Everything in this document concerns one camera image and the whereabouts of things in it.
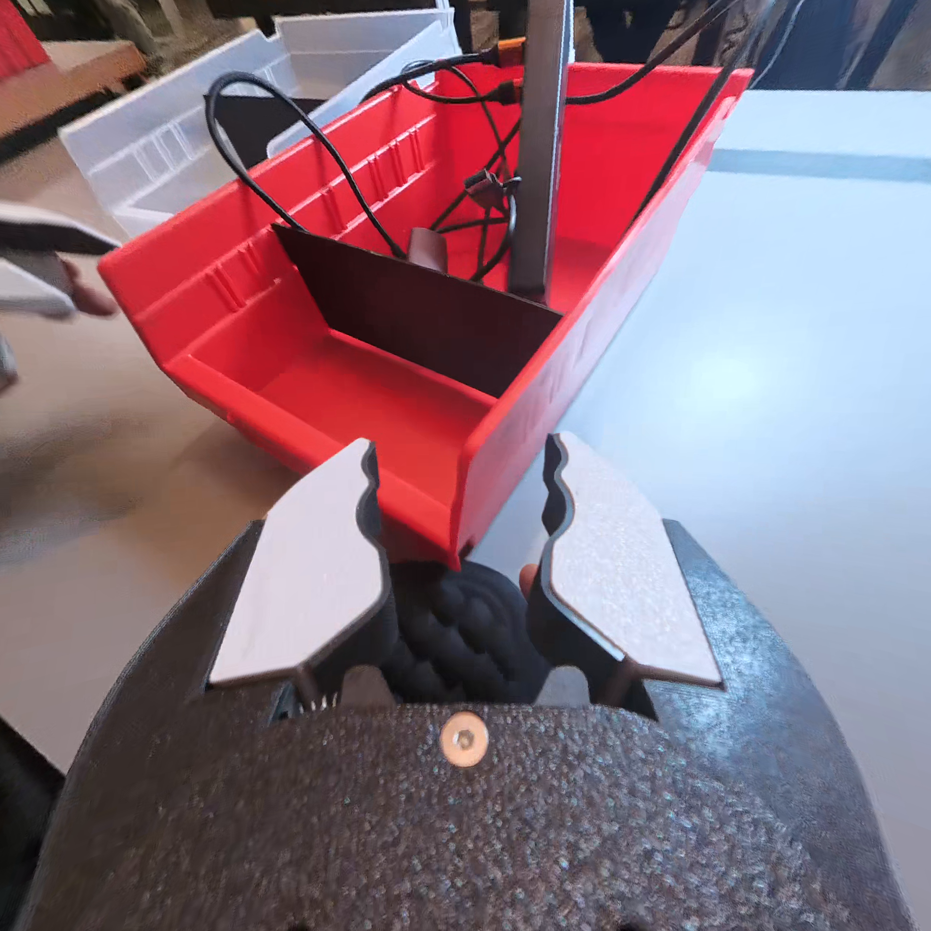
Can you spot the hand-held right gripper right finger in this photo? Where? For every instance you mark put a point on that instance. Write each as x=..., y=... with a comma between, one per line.
x=625, y=574

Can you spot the red plastic bin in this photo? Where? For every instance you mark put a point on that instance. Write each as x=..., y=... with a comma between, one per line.
x=618, y=218

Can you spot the person's right hand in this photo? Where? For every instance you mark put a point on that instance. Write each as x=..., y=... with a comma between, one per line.
x=530, y=582

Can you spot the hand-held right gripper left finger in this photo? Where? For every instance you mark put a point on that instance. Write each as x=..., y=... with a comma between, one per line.
x=298, y=574

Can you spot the grey multi-port usb hub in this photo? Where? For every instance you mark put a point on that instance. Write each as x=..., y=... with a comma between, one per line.
x=542, y=145

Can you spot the clear plastic bin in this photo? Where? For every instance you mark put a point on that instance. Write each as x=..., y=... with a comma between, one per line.
x=145, y=160

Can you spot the person's left hand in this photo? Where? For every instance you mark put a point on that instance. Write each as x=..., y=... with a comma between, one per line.
x=91, y=298

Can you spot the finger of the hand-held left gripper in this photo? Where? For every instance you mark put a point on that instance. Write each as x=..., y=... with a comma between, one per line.
x=33, y=287
x=43, y=222

